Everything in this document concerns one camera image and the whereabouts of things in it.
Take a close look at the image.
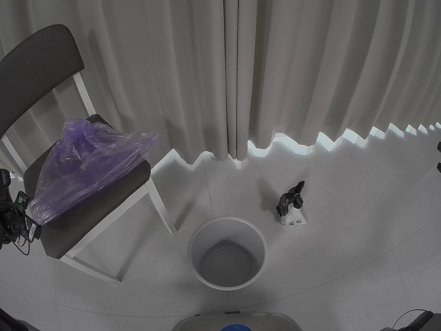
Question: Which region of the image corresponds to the white trash bin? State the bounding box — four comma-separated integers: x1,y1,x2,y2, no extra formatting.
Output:
187,216,268,291

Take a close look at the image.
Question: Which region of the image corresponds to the white curtain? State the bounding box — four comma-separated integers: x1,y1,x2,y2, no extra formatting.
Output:
0,0,239,177
237,0,441,159

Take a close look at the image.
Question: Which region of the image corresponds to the black cable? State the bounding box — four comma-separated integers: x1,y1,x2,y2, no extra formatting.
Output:
12,233,31,256
393,308,434,328

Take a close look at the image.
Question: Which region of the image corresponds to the purple plastic bag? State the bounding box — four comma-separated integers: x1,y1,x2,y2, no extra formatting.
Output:
28,117,160,226

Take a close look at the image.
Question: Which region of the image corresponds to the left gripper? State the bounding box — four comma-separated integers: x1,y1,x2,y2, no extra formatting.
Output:
24,216,42,245

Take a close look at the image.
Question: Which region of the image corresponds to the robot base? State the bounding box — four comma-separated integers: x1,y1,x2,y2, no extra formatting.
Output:
170,311,304,331

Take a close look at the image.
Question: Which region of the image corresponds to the dark grey white-legged chair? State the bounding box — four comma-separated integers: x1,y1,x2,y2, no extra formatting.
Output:
0,24,178,283

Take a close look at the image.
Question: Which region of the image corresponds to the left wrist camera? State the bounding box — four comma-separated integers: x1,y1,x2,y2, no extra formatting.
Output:
17,191,29,216

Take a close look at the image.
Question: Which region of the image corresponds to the black plastic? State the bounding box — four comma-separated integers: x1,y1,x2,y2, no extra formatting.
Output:
276,181,306,216

